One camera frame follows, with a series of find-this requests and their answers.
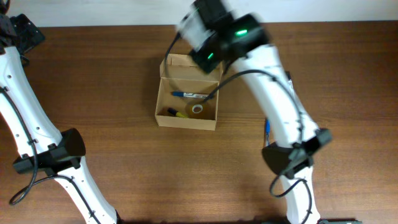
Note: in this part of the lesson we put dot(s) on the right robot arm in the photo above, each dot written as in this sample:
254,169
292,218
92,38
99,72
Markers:
247,48

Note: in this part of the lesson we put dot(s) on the black whiteboard marker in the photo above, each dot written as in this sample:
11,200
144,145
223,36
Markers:
290,82

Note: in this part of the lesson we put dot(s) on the blue ballpoint pen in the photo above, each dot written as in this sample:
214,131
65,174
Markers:
267,129

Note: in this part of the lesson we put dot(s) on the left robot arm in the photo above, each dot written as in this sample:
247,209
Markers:
44,151

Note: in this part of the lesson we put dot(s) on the yellow tape roll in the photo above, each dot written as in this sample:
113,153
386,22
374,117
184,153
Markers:
199,111

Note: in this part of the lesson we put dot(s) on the blue whiteboard marker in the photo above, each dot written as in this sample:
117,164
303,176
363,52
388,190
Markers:
189,95

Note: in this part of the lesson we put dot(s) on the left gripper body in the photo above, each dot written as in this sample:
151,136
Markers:
28,37

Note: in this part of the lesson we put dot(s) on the cardboard box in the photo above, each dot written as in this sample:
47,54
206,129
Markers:
180,73

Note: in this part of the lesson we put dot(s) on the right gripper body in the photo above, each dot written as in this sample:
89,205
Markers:
205,61

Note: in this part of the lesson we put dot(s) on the yellow highlighter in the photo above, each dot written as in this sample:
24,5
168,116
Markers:
176,113

